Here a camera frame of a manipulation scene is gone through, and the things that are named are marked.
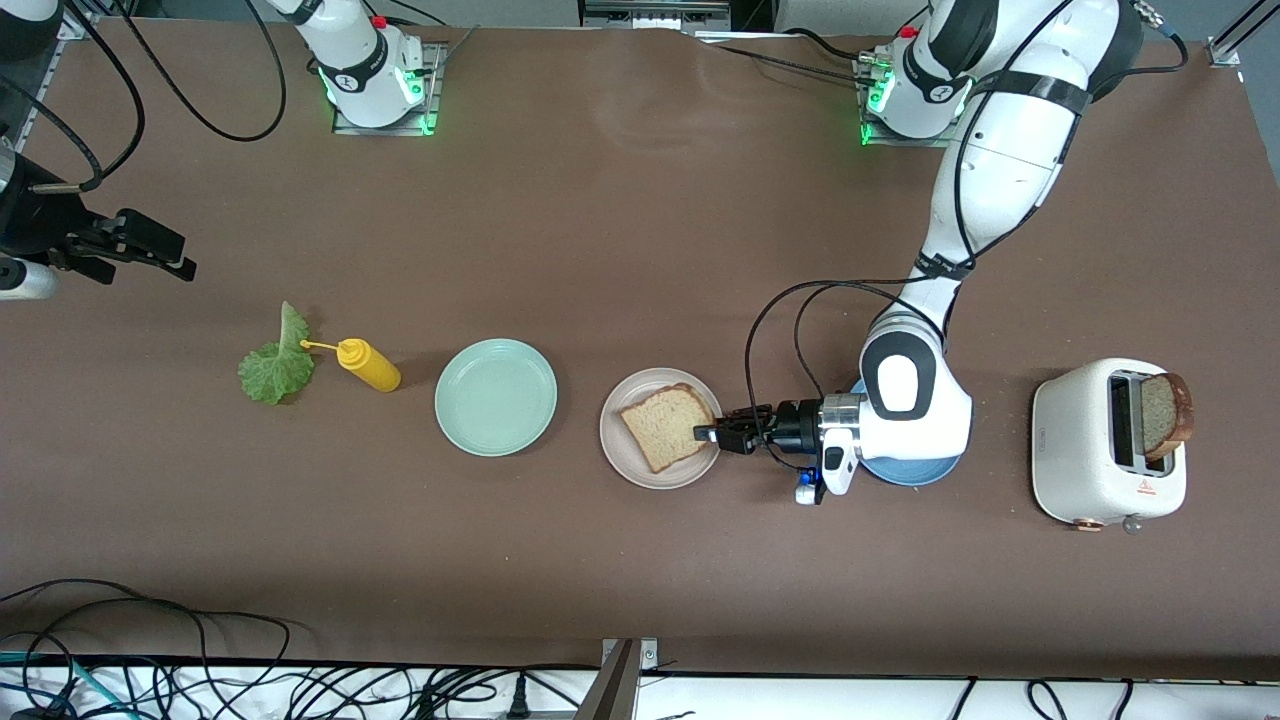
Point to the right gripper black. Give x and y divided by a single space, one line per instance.
40 225

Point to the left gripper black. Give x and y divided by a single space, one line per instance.
797 424

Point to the brown bread slice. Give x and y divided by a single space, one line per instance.
665 425
1160 415

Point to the green lettuce leaf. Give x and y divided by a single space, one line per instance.
275 375

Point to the yellow mustard squeeze bottle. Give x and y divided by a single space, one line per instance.
372 367

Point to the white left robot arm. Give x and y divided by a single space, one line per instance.
1010 170

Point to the beige plate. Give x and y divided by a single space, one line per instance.
685 477

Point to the blue plate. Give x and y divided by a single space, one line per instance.
910 475

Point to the light green plate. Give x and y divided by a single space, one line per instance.
495 398

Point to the white two-slot toaster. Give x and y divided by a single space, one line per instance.
1075 450

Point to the black power plug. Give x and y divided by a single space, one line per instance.
518 697

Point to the aluminium corner profile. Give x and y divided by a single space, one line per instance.
1222 50

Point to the aluminium table edge rail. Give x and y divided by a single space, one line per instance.
42 88

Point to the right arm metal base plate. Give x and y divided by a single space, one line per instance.
380 130

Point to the grey metal table bracket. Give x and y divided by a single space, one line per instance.
615 690

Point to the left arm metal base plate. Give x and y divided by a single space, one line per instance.
880 140

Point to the metal frame with slots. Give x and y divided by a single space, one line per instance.
655 12

